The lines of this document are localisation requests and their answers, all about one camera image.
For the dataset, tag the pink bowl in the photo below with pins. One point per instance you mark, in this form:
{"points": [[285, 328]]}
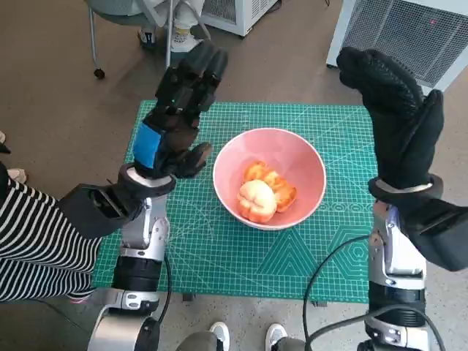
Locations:
{"points": [[270, 146]]}

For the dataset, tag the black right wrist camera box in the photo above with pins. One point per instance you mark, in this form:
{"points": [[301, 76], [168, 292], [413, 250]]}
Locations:
{"points": [[442, 241]]}

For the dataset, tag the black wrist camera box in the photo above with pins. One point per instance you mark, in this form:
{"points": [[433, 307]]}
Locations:
{"points": [[87, 212], [442, 241]]}

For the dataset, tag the round toy bread bun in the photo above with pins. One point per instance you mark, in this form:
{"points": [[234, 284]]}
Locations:
{"points": [[256, 201]]}

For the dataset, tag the small white mesh cabinet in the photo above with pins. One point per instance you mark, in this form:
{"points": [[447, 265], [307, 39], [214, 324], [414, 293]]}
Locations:
{"points": [[241, 14]]}

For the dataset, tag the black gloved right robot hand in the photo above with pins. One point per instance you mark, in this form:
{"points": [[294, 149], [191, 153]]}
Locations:
{"points": [[398, 128]]}

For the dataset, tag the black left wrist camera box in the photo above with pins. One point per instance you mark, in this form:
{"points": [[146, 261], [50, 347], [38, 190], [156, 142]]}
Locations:
{"points": [[87, 212]]}

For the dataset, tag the grey office chair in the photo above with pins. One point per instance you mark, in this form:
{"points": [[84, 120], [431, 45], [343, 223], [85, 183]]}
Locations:
{"points": [[117, 11]]}

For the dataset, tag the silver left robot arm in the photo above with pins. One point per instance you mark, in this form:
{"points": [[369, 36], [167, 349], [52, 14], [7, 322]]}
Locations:
{"points": [[142, 234]]}

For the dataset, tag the green cutting mat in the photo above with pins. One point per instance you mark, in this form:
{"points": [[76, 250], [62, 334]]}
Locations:
{"points": [[219, 263]]}

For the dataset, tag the long toy bread loaf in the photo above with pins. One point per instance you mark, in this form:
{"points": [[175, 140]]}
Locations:
{"points": [[287, 195]]}

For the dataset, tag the black table clamp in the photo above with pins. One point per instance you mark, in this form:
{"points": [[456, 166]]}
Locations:
{"points": [[188, 297]]}

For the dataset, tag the person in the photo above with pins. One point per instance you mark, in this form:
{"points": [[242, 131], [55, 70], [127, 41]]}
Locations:
{"points": [[219, 332], [183, 33], [36, 237]]}

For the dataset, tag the large white mesh cabinet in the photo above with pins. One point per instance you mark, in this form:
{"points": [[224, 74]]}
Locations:
{"points": [[402, 33]]}

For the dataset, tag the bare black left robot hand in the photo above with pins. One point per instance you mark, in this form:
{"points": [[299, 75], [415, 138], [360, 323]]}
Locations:
{"points": [[175, 117]]}

